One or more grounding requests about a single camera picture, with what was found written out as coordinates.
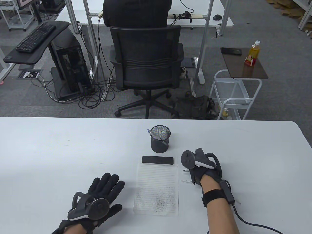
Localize person's right forearm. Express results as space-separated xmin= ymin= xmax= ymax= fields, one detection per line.
xmin=200 ymin=174 xmax=240 ymax=234

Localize brown side table top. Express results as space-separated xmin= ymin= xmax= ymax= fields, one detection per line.
xmin=220 ymin=47 xmax=269 ymax=80

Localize black office chair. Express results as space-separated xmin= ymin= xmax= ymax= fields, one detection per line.
xmin=109 ymin=25 xmax=185 ymax=119

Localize black rectangular block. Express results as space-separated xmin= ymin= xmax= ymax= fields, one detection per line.
xmin=142 ymin=156 xmax=175 ymax=166

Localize black wrist band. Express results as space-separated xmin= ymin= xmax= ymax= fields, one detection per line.
xmin=201 ymin=180 xmax=236 ymax=208

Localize aluminium frame post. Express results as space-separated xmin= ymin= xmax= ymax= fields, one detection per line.
xmin=219 ymin=0 xmax=232 ymax=37
xmin=64 ymin=0 xmax=81 ymax=35
xmin=83 ymin=0 xmax=108 ymax=84
xmin=193 ymin=0 xmax=215 ymax=85

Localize black monitor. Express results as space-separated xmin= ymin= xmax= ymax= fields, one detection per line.
xmin=16 ymin=0 xmax=39 ymax=10

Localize white metal rack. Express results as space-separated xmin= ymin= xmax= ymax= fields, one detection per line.
xmin=0 ymin=0 xmax=35 ymax=32

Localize beige wooden strip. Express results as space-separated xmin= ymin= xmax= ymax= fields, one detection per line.
xmin=99 ymin=12 xmax=203 ymax=19

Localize black computer tower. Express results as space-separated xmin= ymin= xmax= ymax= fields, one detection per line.
xmin=48 ymin=32 xmax=92 ymax=99

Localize black phone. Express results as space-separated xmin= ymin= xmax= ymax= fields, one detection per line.
xmin=220 ymin=47 xmax=243 ymax=56

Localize black keyboard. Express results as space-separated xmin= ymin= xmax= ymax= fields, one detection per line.
xmin=15 ymin=22 xmax=57 ymax=54

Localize person's left forearm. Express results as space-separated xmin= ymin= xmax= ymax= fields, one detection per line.
xmin=65 ymin=224 xmax=85 ymax=234

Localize person's left hand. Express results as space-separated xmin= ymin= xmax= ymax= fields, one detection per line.
xmin=51 ymin=172 xmax=126 ymax=234

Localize black mesh pencil holder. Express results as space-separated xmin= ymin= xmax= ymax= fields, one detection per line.
xmin=151 ymin=125 xmax=171 ymax=154

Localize black braided cable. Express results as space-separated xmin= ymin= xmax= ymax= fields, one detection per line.
xmin=229 ymin=202 xmax=284 ymax=231

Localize white shelf frame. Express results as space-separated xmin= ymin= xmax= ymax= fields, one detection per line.
xmin=298 ymin=0 xmax=312 ymax=31

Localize floor outlet box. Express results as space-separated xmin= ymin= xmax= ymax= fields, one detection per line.
xmin=16 ymin=69 xmax=43 ymax=80

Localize black keyboard tray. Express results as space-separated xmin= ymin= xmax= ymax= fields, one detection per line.
xmin=3 ymin=21 xmax=70 ymax=65

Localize lined paper sheet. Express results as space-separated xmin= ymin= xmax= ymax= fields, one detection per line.
xmin=133 ymin=161 xmax=180 ymax=217

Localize white desk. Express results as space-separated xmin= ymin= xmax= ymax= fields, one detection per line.
xmin=55 ymin=0 xmax=234 ymax=28

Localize person's right hand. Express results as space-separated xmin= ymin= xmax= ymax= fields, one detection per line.
xmin=189 ymin=165 xmax=223 ymax=187

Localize white wire cart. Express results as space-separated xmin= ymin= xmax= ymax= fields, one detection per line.
xmin=209 ymin=69 xmax=263 ymax=120

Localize dark backpack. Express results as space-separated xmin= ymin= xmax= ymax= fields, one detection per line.
xmin=170 ymin=91 xmax=218 ymax=120

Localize black and white hand controller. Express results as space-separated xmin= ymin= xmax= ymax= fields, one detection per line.
xmin=67 ymin=192 xmax=109 ymax=222
xmin=181 ymin=148 xmax=223 ymax=181

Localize tangled black floor cables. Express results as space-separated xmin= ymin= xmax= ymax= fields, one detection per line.
xmin=30 ymin=73 xmax=122 ymax=109

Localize brown cardboard pieces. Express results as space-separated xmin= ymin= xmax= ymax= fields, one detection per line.
xmin=265 ymin=0 xmax=306 ymax=18

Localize yellow drink bottle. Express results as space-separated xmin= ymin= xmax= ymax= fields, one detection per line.
xmin=244 ymin=40 xmax=261 ymax=66

